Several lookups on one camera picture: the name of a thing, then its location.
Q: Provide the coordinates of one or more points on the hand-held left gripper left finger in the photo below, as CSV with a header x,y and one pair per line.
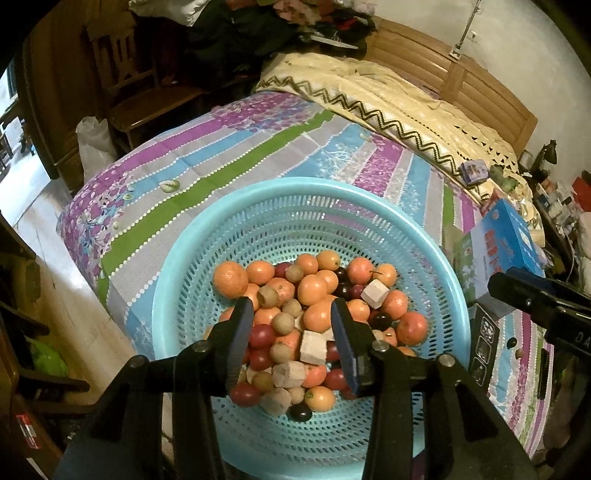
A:
x,y
242,332

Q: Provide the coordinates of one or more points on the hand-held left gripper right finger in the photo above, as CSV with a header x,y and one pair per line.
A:
x,y
344,341

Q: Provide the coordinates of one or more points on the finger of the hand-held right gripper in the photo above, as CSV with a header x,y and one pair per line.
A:
x,y
512,288

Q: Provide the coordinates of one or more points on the group of red plums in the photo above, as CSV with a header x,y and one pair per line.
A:
x,y
261,336

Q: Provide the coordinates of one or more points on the heap of brown longans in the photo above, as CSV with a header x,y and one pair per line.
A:
x,y
282,323

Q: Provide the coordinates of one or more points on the pile of small oranges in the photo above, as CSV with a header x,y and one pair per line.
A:
x,y
314,288

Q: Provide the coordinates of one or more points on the light blue plastic basket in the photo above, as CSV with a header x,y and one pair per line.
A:
x,y
277,230

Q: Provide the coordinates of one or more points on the pale beige cube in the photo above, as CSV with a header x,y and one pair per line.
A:
x,y
288,374
275,401
373,293
313,344

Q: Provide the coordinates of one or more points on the blue printed carton box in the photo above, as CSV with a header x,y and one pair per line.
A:
x,y
503,240

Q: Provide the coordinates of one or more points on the black carton box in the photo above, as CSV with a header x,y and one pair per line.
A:
x,y
485,346

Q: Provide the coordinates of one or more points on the cluttered dark nightstand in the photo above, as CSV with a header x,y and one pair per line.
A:
x,y
563,217

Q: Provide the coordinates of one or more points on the small purple printed box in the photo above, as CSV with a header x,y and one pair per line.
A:
x,y
473,171

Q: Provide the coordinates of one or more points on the black desk lamp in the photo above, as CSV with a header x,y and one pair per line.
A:
x,y
548,148

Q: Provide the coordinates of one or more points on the striped floral bedsheet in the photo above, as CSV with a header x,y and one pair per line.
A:
x,y
207,147

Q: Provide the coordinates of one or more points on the green cloth bundle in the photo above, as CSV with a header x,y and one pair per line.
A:
x,y
46,360

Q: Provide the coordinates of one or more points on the wooden headboard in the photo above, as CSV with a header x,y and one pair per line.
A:
x,y
461,78

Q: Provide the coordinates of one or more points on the dark wooden cabinet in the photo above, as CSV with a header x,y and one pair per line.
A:
x,y
18,286

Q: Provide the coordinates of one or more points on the cream zigzag quilt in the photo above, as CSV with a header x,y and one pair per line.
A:
x,y
383,92

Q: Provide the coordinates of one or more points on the white plastic bag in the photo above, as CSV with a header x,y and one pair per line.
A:
x,y
94,143

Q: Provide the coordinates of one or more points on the wooden chair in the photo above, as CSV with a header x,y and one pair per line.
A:
x,y
147,101

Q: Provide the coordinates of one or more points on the pile of clothes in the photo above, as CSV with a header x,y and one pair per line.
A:
x,y
258,32

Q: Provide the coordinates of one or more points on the wooden door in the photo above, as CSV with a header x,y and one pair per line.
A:
x,y
51,92

